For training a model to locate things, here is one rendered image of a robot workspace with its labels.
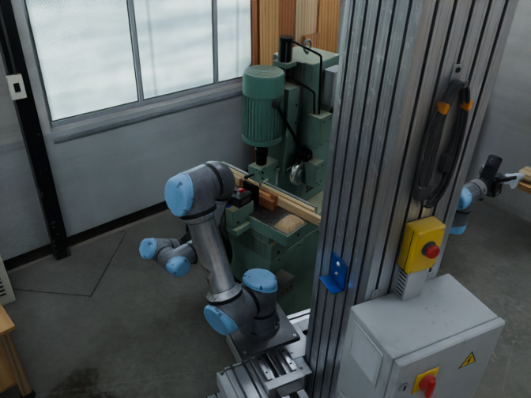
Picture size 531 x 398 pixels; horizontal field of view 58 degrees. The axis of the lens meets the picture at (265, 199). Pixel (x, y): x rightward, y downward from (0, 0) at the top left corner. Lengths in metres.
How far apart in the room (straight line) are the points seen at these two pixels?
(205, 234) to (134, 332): 1.55
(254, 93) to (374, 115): 0.96
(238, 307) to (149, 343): 1.36
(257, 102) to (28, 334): 1.88
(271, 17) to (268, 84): 1.69
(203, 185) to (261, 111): 0.69
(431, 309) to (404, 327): 0.11
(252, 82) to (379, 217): 1.00
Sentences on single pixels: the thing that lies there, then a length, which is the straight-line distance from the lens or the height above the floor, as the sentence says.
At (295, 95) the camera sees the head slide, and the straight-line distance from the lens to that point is 2.15.
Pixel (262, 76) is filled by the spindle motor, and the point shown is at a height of 1.50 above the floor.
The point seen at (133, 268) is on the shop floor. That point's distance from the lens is 3.33.
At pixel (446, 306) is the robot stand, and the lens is 1.38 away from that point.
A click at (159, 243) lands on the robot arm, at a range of 1.80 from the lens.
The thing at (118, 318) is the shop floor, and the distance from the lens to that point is 3.02.
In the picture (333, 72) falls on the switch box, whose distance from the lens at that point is 2.18.
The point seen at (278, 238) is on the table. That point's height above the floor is 0.87.
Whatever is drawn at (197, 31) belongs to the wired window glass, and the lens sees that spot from 3.55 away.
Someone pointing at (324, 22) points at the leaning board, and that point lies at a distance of 4.03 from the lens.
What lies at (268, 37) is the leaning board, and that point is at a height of 1.24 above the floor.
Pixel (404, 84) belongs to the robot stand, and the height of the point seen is 1.82.
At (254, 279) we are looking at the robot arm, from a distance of 1.62.
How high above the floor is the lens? 2.14
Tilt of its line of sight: 33 degrees down
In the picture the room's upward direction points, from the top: 2 degrees clockwise
